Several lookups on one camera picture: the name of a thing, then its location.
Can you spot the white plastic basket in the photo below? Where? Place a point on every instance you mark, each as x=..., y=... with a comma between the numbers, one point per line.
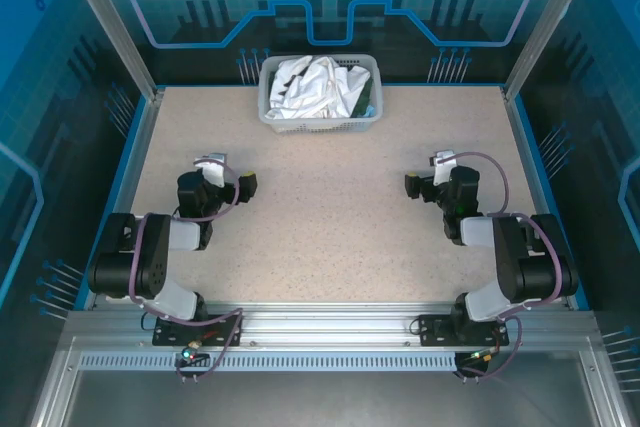
x=320, y=125

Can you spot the white t-shirt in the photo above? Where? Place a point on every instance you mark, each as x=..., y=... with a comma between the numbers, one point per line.
x=315, y=87

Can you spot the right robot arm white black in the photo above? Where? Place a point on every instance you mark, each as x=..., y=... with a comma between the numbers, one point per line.
x=510, y=257

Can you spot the light blue cloth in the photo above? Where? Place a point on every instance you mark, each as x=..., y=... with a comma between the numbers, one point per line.
x=368, y=111

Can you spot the steel lower shelf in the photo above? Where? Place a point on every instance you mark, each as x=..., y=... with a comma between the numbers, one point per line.
x=325, y=397

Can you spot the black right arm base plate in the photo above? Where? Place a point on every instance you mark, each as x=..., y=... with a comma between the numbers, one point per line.
x=430, y=329

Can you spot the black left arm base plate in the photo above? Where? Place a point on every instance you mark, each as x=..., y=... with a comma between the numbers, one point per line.
x=167, y=334

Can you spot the aluminium mounting rail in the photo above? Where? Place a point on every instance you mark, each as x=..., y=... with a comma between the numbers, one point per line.
x=325, y=324

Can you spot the aluminium frame post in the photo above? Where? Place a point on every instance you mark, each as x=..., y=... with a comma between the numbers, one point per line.
x=110, y=22
x=550, y=17

